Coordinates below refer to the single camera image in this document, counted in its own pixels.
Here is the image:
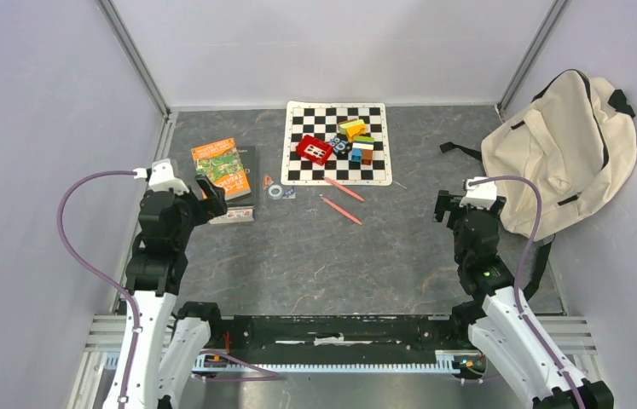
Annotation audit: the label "floral pattern book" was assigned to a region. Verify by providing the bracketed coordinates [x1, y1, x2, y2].
[209, 207, 254, 225]

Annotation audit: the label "green orange toy block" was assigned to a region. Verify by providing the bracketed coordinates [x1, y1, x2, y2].
[338, 118, 367, 142]

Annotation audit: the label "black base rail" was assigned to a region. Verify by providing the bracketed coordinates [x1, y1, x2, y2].
[194, 314, 487, 379]

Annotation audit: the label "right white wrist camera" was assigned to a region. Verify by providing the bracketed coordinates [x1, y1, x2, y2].
[459, 176, 506, 210]

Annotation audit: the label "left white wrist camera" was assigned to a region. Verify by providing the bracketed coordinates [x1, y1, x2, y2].
[133, 158, 188, 196]

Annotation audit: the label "pink pen upper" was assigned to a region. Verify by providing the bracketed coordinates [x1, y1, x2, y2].
[323, 176, 365, 202]

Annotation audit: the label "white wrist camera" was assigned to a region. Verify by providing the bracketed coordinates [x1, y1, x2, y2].
[133, 158, 188, 196]
[459, 176, 506, 210]

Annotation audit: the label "pink pen lower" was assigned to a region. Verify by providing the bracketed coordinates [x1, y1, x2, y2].
[321, 196, 362, 225]

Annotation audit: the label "aluminium frame post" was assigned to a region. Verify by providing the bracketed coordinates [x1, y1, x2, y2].
[495, 0, 570, 120]
[96, 0, 171, 118]

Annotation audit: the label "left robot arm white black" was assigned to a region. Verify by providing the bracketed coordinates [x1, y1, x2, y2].
[103, 175, 227, 408]

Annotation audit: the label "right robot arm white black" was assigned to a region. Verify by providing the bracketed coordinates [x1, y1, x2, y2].
[433, 191, 615, 408]

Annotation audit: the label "orange illustrated book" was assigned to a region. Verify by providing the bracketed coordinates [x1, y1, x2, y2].
[191, 138, 251, 200]

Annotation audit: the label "stacked colourful toy blocks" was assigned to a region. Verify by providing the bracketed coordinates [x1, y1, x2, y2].
[350, 135, 375, 165]

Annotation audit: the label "aluminium frame post left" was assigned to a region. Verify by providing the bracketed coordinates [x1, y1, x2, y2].
[96, 0, 171, 118]

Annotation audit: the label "small orange triangle piece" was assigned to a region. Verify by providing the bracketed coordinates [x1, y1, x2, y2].
[263, 174, 273, 189]

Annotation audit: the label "red toy brick frame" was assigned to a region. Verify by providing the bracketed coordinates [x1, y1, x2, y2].
[296, 135, 333, 166]

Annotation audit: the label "cream canvas backpack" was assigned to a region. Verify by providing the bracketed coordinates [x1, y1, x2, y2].
[439, 69, 637, 300]

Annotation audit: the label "black hardcover book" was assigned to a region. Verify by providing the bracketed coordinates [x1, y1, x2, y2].
[227, 146, 259, 209]

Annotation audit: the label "black white chessboard mat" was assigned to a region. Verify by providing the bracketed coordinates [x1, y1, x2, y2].
[280, 101, 393, 187]

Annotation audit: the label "clear tape roll dispenser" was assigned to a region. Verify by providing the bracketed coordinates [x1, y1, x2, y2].
[267, 184, 296, 199]

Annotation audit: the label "pink pen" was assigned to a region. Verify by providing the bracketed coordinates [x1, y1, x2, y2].
[321, 196, 362, 225]
[323, 176, 365, 202]

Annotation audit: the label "aluminium frame post right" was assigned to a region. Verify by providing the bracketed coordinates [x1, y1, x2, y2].
[495, 0, 570, 120]

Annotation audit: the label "blue black toy robot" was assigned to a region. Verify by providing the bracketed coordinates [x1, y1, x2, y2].
[327, 134, 352, 158]

